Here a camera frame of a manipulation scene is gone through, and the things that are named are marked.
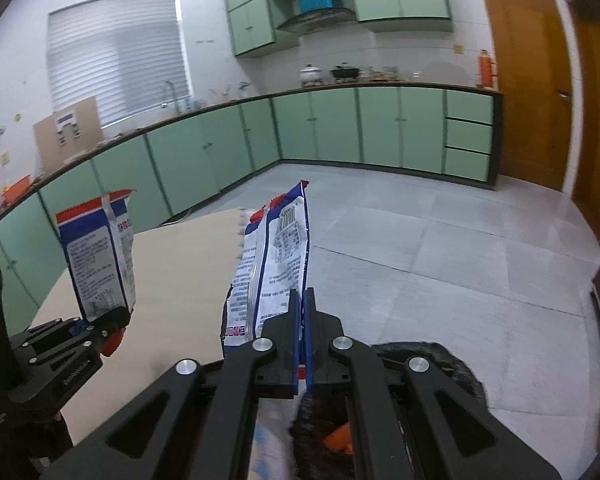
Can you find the orange thermos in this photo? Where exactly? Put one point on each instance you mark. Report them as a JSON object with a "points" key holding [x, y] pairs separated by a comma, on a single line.
{"points": [[486, 70]]}

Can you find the orange plastic basket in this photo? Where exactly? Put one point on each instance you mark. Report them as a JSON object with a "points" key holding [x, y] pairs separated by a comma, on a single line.
{"points": [[17, 189]]}

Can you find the black wok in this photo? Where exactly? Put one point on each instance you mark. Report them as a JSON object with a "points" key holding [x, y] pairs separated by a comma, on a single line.
{"points": [[344, 73]]}

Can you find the red white blue snack packet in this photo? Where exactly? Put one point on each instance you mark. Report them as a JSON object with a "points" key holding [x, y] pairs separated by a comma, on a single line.
{"points": [[97, 260]]}

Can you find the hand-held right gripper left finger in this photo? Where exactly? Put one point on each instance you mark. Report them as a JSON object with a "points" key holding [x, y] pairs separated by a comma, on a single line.
{"points": [[285, 360]]}

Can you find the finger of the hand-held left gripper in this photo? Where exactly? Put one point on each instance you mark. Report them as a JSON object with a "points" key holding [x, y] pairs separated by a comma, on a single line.
{"points": [[50, 331], [90, 340]]}

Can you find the white cooking pot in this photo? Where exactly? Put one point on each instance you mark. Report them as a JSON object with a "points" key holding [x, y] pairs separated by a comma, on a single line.
{"points": [[311, 75]]}

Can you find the white window blind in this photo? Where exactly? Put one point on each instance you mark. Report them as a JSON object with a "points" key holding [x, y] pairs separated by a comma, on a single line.
{"points": [[115, 60]]}

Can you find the dark basket with contents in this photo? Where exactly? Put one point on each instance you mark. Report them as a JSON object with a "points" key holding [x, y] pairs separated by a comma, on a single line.
{"points": [[450, 365]]}

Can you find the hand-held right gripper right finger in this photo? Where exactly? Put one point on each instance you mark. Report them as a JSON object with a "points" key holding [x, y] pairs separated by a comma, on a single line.
{"points": [[317, 355]]}

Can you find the black range hood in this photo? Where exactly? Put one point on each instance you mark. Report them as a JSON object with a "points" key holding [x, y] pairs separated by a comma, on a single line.
{"points": [[315, 20]]}

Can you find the green base cabinets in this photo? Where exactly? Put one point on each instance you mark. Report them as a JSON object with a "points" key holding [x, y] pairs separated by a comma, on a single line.
{"points": [[330, 130]]}

